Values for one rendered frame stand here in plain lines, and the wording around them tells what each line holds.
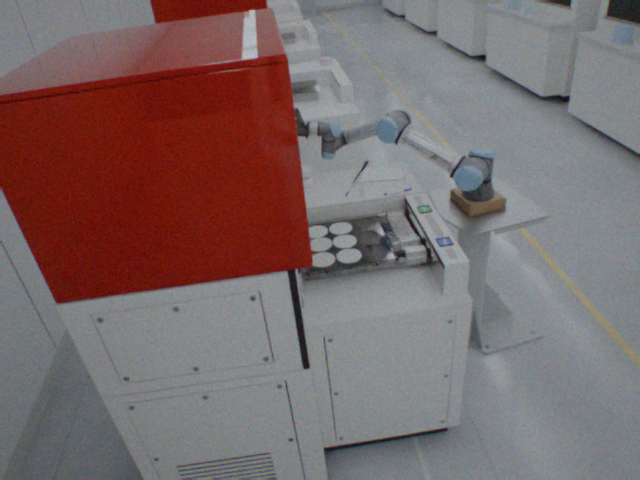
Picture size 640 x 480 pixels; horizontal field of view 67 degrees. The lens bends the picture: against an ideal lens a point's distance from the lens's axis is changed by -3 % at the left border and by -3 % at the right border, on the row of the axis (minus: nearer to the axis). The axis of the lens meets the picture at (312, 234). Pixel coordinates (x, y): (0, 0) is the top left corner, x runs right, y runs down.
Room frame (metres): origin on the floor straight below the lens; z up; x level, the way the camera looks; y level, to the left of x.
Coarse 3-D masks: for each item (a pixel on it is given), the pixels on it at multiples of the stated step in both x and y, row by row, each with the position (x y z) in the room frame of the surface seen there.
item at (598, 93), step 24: (624, 0) 4.74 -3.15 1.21; (600, 24) 5.03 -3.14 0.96; (624, 24) 4.51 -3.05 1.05; (600, 48) 4.64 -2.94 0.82; (624, 48) 4.27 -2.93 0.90; (576, 72) 4.95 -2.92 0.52; (600, 72) 4.57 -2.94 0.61; (624, 72) 4.24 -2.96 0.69; (576, 96) 4.89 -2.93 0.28; (600, 96) 4.50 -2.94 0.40; (624, 96) 4.17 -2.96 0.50; (600, 120) 4.43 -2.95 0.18; (624, 120) 4.10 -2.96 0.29; (624, 144) 4.03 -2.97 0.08
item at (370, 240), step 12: (372, 216) 1.92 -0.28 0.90; (360, 228) 1.84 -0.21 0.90; (372, 228) 1.83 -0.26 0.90; (360, 240) 1.74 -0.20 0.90; (372, 240) 1.73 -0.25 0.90; (384, 240) 1.72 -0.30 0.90; (312, 252) 1.70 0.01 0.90; (336, 252) 1.68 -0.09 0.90; (372, 252) 1.65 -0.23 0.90; (384, 252) 1.64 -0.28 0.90; (336, 264) 1.59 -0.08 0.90; (348, 264) 1.58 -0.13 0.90
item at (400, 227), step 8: (400, 216) 1.93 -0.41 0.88; (392, 224) 1.87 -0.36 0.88; (400, 224) 1.86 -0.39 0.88; (408, 224) 1.85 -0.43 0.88; (392, 232) 1.84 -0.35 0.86; (400, 232) 1.80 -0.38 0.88; (408, 232) 1.79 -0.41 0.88; (400, 248) 1.71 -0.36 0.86; (424, 256) 1.60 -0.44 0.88; (408, 264) 1.60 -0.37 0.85
